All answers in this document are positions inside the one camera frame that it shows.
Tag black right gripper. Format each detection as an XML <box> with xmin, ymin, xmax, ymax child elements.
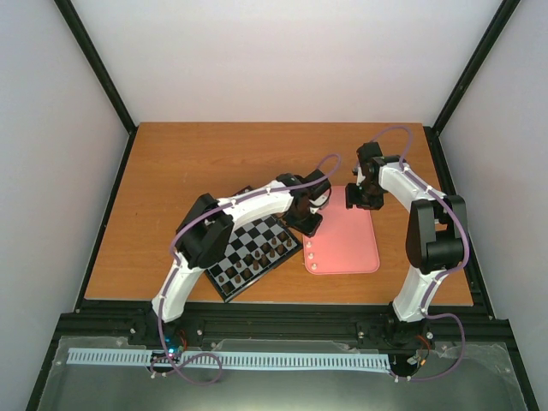
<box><xmin>345</xmin><ymin>182</ymin><xmax>384</xmax><ymax>211</ymax></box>

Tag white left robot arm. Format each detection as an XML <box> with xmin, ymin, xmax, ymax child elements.
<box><xmin>147</xmin><ymin>170</ymin><xmax>331</xmax><ymax>345</ymax></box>

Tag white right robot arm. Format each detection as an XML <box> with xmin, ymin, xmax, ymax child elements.
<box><xmin>345</xmin><ymin>141</ymin><xmax>470</xmax><ymax>348</ymax></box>

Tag pink plastic tray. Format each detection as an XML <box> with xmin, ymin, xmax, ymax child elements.
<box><xmin>303</xmin><ymin>186</ymin><xmax>380</xmax><ymax>276</ymax></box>

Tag black and silver chessboard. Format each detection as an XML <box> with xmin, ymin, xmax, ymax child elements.
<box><xmin>204</xmin><ymin>215</ymin><xmax>302</xmax><ymax>302</ymax></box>

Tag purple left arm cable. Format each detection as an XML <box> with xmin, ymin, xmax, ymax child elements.
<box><xmin>157</xmin><ymin>152</ymin><xmax>343</xmax><ymax>386</ymax></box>

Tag black aluminium frame post right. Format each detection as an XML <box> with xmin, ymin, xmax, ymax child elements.
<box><xmin>432</xmin><ymin>0</ymin><xmax>521</xmax><ymax>138</ymax></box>

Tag black aluminium frame post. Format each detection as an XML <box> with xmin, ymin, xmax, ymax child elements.
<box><xmin>432</xmin><ymin>0</ymin><xmax>521</xmax><ymax>138</ymax></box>
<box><xmin>52</xmin><ymin>0</ymin><xmax>139</xmax><ymax>134</ymax></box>

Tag light blue cable duct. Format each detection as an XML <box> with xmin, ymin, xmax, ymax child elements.
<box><xmin>66</xmin><ymin>348</ymin><xmax>390</xmax><ymax>373</ymax></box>

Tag black aluminium frame post left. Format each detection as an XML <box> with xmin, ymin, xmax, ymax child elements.
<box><xmin>52</xmin><ymin>0</ymin><xmax>139</xmax><ymax>134</ymax></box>

